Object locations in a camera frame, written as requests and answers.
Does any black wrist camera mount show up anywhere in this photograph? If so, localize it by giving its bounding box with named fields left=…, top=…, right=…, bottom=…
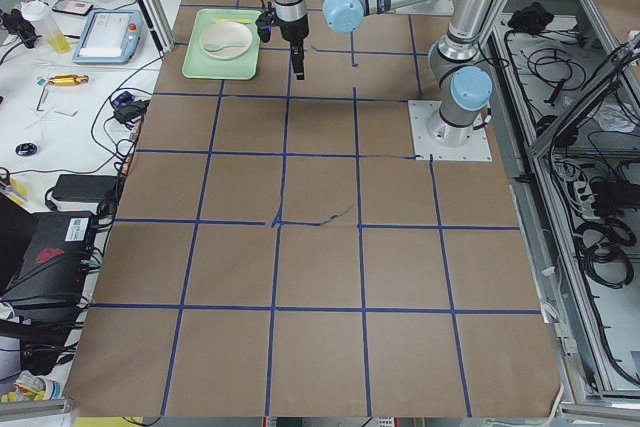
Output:
left=255, top=3, right=277, bottom=43

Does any gold metal tool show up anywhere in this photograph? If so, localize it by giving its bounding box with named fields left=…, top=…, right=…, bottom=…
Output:
left=37, top=74, right=89, bottom=87

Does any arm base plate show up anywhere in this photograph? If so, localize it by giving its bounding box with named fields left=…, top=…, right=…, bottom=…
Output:
left=394, top=0, right=454, bottom=17
left=408, top=100, right=492, bottom=162

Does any pale green plastic spoon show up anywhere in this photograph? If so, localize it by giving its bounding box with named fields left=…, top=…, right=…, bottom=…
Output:
left=202, top=42, right=250, bottom=59

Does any yellow liquid plastic bottle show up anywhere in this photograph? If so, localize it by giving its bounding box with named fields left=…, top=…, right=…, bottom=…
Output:
left=20, top=0, right=71, bottom=54

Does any cream round plate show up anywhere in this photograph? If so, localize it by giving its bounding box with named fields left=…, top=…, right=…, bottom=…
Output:
left=199, top=22, right=253, bottom=60

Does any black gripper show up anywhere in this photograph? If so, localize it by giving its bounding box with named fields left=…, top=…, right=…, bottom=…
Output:
left=279, top=15, right=309, bottom=81

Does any near blue teach pendant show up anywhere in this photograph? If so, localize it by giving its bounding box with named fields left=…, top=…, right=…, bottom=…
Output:
left=72, top=10, right=144, bottom=64

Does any smartphone with pink screen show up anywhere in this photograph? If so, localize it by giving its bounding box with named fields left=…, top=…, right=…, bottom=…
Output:
left=52, top=0, right=94, bottom=16

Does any yellow plastic fork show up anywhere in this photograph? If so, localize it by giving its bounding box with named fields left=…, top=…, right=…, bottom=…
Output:
left=211, top=18, right=254, bottom=25

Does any black power adapter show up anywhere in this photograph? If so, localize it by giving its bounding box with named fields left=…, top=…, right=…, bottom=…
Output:
left=51, top=174, right=116, bottom=203

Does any black computer box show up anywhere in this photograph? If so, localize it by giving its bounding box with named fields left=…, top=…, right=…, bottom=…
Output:
left=2, top=211, right=97, bottom=304

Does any light green plastic tray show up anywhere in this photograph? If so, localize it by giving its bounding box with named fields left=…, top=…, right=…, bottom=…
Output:
left=182, top=9, right=260, bottom=80

